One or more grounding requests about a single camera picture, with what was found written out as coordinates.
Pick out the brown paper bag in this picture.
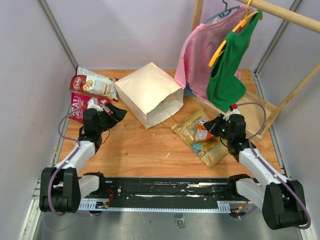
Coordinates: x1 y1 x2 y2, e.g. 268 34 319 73
115 62 184 129

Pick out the grey blue hanger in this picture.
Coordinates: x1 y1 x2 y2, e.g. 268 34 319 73
203 0 240 24

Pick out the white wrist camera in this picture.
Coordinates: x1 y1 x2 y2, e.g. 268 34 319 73
223 103 241 121
81 99 104 112

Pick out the pink t-shirt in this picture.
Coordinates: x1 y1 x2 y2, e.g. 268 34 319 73
174 5 255 100

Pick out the yellow hanger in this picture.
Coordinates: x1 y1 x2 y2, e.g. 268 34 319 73
208 0 260 67

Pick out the tan salt vinegar chips bag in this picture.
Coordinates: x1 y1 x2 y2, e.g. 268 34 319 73
171 107 229 168

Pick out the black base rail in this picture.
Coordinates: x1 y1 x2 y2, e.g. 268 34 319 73
78 177 253 216

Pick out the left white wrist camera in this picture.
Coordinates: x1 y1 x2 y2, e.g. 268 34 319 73
81 99 104 112

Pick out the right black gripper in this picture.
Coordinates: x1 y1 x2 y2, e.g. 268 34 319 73
203 113 233 142

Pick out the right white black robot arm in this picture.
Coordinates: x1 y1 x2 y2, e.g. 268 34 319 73
203 114 311 230

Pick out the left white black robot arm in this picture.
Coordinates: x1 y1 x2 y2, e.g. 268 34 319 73
39 100 127 217

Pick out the green tank top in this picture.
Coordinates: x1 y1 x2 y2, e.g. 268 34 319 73
206 10 263 112

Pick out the red white chips bag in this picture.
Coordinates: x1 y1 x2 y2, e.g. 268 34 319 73
69 66 119 102

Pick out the magenta crisps bag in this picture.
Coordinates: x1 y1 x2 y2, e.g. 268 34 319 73
69 92 111 124

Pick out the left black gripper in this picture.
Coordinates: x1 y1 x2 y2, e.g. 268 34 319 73
96 102 127 134

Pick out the blue cloth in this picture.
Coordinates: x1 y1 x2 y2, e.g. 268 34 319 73
183 82 196 97

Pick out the orange Fox's candy packet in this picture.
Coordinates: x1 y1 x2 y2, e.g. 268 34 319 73
194 121 214 143

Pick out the wooden clothes rack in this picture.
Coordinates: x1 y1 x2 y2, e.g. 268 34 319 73
172 0 320 143

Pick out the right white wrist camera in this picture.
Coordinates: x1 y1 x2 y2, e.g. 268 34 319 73
223 103 241 121

